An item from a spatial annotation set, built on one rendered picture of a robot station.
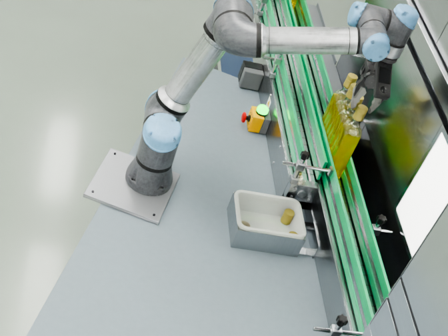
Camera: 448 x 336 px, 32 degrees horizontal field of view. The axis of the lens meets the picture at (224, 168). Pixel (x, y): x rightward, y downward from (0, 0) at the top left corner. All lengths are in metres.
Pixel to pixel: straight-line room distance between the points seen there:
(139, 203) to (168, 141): 0.23
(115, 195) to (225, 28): 0.64
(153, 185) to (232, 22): 0.59
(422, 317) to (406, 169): 0.97
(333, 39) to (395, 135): 0.49
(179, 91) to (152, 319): 0.71
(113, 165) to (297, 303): 0.73
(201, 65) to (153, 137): 0.26
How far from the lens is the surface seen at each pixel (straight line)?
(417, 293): 1.51
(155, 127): 2.34
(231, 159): 2.71
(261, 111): 2.83
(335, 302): 2.29
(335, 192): 2.44
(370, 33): 2.18
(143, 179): 2.42
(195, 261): 2.32
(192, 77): 2.36
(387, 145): 2.55
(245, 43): 2.13
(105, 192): 2.42
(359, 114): 2.46
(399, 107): 2.52
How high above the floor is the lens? 2.41
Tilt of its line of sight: 39 degrees down
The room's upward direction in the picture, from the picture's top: 21 degrees clockwise
